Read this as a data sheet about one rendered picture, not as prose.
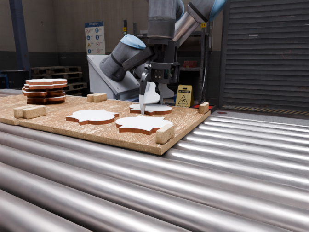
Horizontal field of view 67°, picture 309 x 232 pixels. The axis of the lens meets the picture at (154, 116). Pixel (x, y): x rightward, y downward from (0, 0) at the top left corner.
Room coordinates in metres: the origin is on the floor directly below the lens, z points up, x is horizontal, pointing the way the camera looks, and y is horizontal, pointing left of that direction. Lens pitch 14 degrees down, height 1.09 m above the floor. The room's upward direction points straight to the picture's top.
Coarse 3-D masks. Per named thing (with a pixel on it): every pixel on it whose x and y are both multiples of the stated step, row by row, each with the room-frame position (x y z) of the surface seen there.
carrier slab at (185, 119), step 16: (64, 112) 0.67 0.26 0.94; (128, 112) 0.67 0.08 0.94; (176, 112) 0.67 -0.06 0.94; (192, 112) 0.67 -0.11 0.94; (208, 112) 0.68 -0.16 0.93; (48, 128) 0.53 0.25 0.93; (64, 128) 0.50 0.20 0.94; (80, 128) 0.50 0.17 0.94; (96, 128) 0.50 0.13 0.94; (112, 128) 0.50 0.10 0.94; (176, 128) 0.50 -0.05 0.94; (192, 128) 0.54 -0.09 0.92; (112, 144) 0.44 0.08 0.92; (128, 144) 0.42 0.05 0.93; (144, 144) 0.41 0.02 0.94; (160, 144) 0.41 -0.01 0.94
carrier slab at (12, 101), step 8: (8, 96) 0.96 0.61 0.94; (16, 96) 0.96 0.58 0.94; (24, 96) 0.96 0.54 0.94; (72, 96) 0.96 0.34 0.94; (0, 104) 0.78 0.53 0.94; (8, 104) 0.78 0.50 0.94; (16, 104) 0.78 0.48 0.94; (24, 104) 0.78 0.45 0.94; (32, 104) 0.78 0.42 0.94; (40, 104) 0.78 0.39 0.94; (48, 104) 0.78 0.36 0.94; (56, 104) 0.78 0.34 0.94; (64, 104) 0.78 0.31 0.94; (72, 104) 0.78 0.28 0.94; (80, 104) 0.78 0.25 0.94; (0, 112) 0.67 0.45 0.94; (8, 112) 0.67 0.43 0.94; (48, 112) 0.67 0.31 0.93; (0, 120) 0.61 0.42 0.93; (8, 120) 0.59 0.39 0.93; (16, 120) 0.59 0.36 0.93
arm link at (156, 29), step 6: (150, 24) 0.65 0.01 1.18; (156, 24) 0.64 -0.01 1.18; (162, 24) 0.64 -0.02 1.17; (168, 24) 0.64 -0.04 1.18; (174, 24) 0.66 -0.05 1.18; (150, 30) 0.65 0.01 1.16; (156, 30) 0.64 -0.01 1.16; (162, 30) 0.64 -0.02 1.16; (168, 30) 0.64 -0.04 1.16; (174, 30) 0.66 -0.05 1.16; (150, 36) 0.65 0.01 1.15; (156, 36) 0.64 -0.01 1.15; (162, 36) 0.64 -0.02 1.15; (168, 36) 0.64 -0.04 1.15
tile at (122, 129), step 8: (120, 120) 0.53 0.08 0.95; (128, 120) 0.53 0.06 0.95; (136, 120) 0.53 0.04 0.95; (144, 120) 0.53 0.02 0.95; (152, 120) 0.53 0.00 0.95; (160, 120) 0.53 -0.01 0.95; (120, 128) 0.48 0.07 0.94; (128, 128) 0.48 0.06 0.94; (136, 128) 0.47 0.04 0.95; (144, 128) 0.47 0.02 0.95; (152, 128) 0.47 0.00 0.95
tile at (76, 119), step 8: (80, 112) 0.62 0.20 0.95; (88, 112) 0.62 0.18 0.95; (96, 112) 0.62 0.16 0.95; (104, 112) 0.62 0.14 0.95; (112, 112) 0.62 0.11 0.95; (72, 120) 0.57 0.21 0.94; (80, 120) 0.53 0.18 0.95; (88, 120) 0.54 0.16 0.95; (96, 120) 0.54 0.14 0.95; (104, 120) 0.54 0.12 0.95; (112, 120) 0.56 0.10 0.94
